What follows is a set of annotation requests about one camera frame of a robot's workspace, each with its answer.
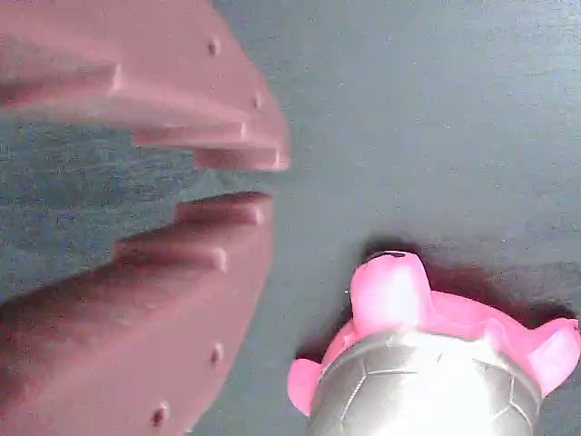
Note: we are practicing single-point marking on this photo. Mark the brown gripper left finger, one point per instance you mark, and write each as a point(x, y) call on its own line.
point(136, 340)

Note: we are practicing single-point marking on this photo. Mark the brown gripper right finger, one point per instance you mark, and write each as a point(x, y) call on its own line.
point(181, 82)

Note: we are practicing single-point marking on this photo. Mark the pink turtle toy silver shell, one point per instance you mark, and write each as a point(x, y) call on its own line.
point(390, 290)

